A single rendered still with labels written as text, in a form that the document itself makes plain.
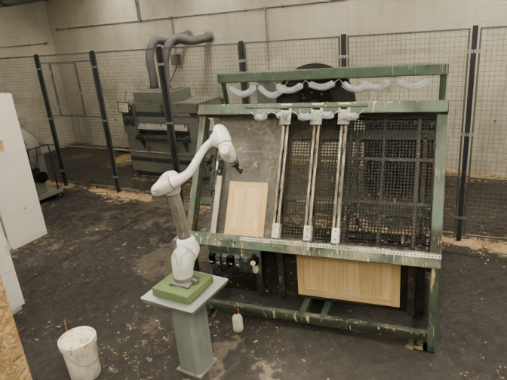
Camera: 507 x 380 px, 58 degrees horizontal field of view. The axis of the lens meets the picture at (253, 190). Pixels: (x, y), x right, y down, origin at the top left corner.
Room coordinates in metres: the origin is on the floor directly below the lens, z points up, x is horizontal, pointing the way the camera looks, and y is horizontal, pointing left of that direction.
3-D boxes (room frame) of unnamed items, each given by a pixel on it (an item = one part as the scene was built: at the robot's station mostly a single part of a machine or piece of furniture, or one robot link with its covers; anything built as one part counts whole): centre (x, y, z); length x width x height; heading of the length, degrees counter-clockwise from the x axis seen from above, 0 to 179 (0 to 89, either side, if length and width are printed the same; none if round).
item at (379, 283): (3.52, -0.76, 0.52); 0.90 x 0.02 x 0.55; 68
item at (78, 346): (3.16, 1.55, 0.24); 0.32 x 0.30 x 0.47; 59
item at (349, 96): (4.51, -0.67, 1.85); 0.80 x 0.06 x 0.80; 68
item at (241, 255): (3.59, 0.24, 0.69); 0.50 x 0.14 x 0.24; 68
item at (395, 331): (4.08, -0.61, 0.41); 2.20 x 1.38 x 0.83; 68
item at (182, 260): (3.15, 0.59, 0.98); 0.18 x 0.16 x 0.22; 171
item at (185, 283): (3.13, 0.58, 0.84); 0.22 x 0.18 x 0.06; 64
